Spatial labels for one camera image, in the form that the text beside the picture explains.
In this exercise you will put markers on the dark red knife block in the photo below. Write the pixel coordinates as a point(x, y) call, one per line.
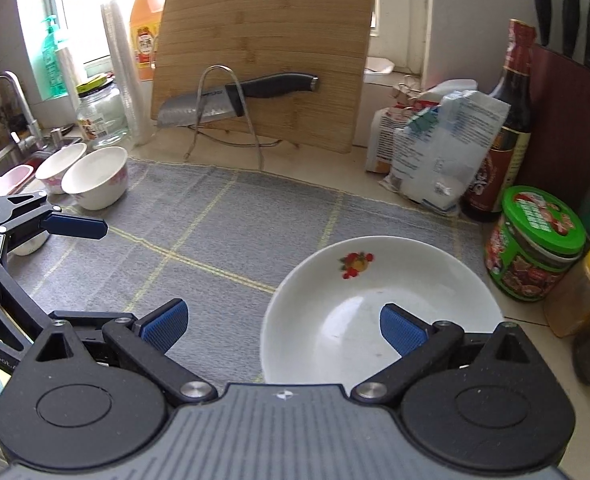
point(560, 135)

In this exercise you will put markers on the stack of clear plastic cups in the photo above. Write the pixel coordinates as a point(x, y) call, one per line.
point(125, 85)

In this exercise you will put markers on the white plastic bag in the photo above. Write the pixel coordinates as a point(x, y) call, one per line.
point(440, 160)

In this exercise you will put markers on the green-lid sauce jar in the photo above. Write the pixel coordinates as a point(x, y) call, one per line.
point(530, 265)

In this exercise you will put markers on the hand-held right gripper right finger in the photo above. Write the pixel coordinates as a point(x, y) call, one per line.
point(400, 332)

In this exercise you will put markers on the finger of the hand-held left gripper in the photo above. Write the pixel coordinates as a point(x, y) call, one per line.
point(15, 295)
point(75, 226)

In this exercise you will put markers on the small white fruit-print plate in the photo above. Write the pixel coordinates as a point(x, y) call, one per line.
point(325, 330)

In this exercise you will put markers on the orange drink bottle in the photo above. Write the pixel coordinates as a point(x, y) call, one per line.
point(145, 35)

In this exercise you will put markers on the yellow-lid spice bottle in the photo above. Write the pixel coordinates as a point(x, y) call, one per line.
point(580, 295)

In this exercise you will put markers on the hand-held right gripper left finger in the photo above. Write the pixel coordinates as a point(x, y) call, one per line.
point(167, 327)

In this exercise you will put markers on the small white dish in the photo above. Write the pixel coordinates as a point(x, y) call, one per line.
point(377, 66)

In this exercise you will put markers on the pink plastic container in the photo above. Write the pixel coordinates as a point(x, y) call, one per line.
point(12, 177)

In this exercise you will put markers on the green binder clip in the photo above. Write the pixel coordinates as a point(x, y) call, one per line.
point(427, 119)

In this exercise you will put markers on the orange and white paper bag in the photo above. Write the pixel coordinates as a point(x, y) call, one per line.
point(380, 140)

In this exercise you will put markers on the bamboo cutting board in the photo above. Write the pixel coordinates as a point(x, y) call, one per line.
point(275, 20)

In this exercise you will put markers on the green dish soap bottle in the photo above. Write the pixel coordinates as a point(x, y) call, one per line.
point(52, 60)

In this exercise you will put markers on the grey checked cloth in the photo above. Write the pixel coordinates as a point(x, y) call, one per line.
point(200, 220)

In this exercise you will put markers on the glass jar yellow lid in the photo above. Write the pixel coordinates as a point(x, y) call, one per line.
point(102, 117)

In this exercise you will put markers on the metal faucet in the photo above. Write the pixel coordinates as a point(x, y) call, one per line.
point(27, 142)

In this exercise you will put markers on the dark soy sauce bottle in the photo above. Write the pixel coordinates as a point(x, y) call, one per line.
point(512, 110)

